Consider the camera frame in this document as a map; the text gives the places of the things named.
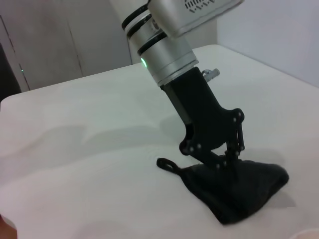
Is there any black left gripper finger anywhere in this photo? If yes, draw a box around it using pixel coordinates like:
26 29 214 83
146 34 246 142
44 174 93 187
191 150 231 171
224 120 246 180

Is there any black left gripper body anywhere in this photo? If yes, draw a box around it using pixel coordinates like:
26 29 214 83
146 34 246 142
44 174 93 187
160 66 245 155

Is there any dark rag with loop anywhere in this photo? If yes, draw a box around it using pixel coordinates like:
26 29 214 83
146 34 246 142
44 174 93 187
156 157 290 226

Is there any dark background cabinet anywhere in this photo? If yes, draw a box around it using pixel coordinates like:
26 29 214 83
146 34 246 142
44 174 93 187
0 42 22 101

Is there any left gripper cable connector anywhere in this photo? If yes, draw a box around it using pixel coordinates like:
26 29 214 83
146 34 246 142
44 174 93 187
202 68 220 82

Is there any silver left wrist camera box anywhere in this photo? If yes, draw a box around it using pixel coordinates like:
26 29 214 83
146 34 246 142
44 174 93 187
147 0 246 38

